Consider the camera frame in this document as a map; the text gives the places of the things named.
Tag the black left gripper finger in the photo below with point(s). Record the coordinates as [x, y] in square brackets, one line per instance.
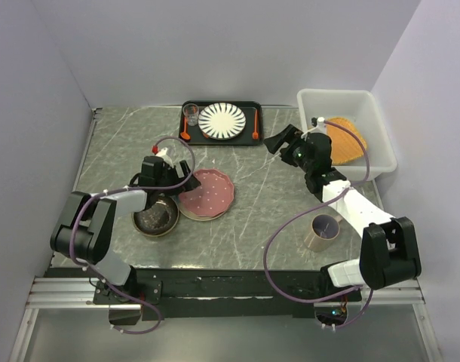
[191, 184]
[183, 169]

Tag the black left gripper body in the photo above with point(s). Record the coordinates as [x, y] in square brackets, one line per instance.
[170, 174]

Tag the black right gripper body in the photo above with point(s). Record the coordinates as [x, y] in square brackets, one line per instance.
[299, 160]

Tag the orange woven pattern plate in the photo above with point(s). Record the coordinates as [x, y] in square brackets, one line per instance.
[345, 148]

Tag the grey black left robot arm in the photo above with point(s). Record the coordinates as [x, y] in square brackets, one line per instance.
[84, 229]

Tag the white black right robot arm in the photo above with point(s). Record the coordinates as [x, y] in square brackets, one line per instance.
[389, 252]

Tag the white plastic bin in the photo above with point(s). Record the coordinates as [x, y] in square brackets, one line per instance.
[361, 108]

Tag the pink polka dot plate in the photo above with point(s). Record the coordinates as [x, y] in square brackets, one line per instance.
[214, 196]

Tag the orange spoon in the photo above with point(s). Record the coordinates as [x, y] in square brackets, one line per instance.
[184, 133]

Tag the black serving tray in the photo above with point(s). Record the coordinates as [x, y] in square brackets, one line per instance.
[198, 138]

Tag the blue grey plate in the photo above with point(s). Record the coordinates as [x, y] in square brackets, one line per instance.
[190, 215]

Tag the orange fork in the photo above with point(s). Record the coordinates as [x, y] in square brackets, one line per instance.
[255, 134]

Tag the dark metallic bowl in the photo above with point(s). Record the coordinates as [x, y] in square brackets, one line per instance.
[159, 219]

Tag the clear drinking glass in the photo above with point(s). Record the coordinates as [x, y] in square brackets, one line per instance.
[191, 113]

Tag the striped white blue plate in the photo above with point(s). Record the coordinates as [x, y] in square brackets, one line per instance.
[222, 121]

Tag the pink beige mug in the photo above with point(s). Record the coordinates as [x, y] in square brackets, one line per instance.
[324, 229]

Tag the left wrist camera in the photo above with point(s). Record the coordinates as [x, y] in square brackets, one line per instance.
[166, 153]

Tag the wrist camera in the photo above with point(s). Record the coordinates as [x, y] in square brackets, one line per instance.
[166, 153]
[319, 122]

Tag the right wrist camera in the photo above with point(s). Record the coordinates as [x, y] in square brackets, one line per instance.
[319, 122]

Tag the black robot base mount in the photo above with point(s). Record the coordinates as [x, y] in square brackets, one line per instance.
[205, 293]

